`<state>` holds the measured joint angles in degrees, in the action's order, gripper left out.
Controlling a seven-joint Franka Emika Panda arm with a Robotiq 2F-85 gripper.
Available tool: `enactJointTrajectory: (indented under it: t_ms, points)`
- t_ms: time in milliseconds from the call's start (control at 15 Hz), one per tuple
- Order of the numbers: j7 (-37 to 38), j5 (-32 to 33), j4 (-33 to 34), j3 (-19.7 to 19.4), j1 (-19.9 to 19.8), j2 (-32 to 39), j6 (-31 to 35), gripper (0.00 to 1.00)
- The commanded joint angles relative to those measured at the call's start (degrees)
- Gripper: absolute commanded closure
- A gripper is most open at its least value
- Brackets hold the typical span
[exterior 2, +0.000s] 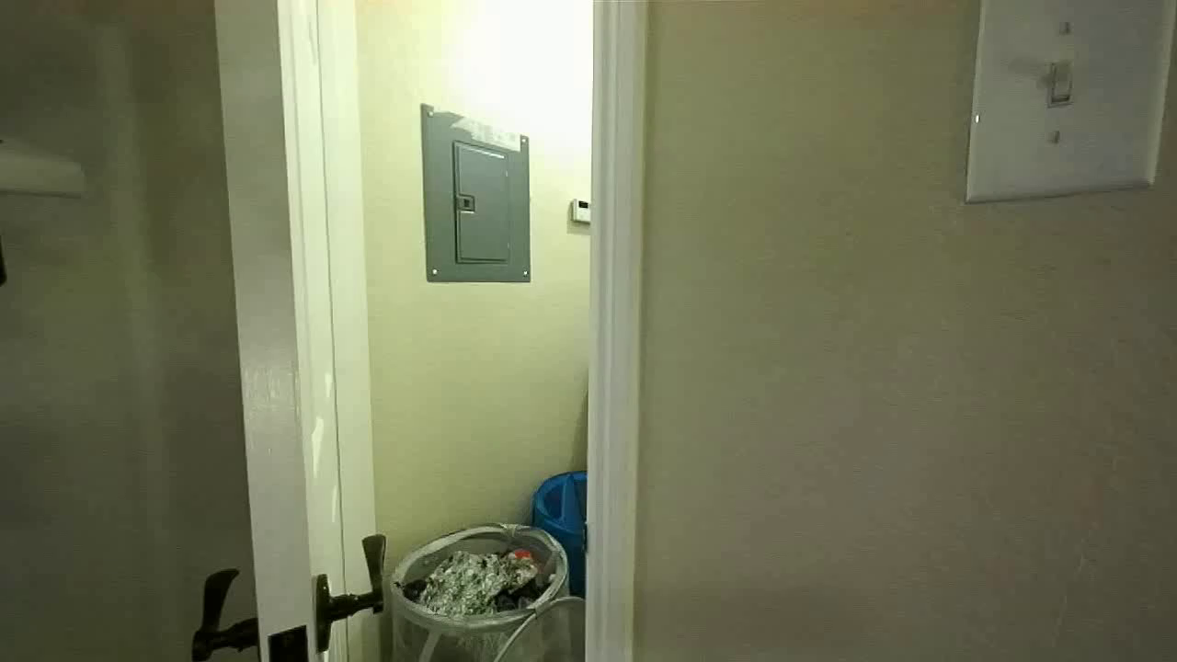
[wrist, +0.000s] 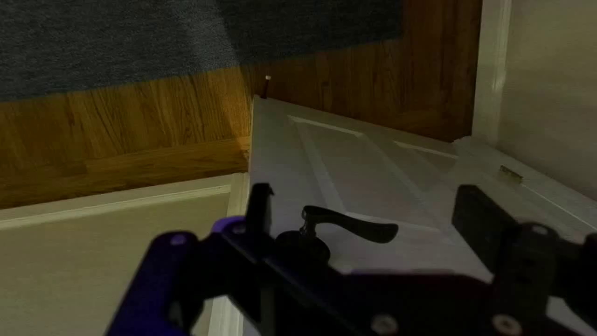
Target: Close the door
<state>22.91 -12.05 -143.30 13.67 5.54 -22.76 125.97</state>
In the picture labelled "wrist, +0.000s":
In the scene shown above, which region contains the white panelled door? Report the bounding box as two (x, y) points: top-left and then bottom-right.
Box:
(244, 95), (597, 336)

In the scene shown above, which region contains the metal door hinge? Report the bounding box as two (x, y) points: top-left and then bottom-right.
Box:
(498, 164), (524, 187)

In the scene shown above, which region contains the white door casing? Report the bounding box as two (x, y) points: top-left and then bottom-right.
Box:
(205, 174), (252, 336)

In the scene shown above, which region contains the white door jamb with hinge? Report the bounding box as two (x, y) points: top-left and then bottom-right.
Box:
(453, 136), (597, 231)

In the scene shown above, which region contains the white baseboard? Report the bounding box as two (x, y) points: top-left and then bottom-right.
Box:
(0, 174), (248, 233)
(470, 0), (515, 147)

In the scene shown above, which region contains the black lever door handle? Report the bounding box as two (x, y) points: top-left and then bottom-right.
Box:
(276, 203), (399, 265)

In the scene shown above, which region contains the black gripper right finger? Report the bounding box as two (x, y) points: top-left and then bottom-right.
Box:
(451, 185), (597, 336)

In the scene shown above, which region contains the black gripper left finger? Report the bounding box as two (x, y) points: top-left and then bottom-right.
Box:
(104, 183), (375, 336)

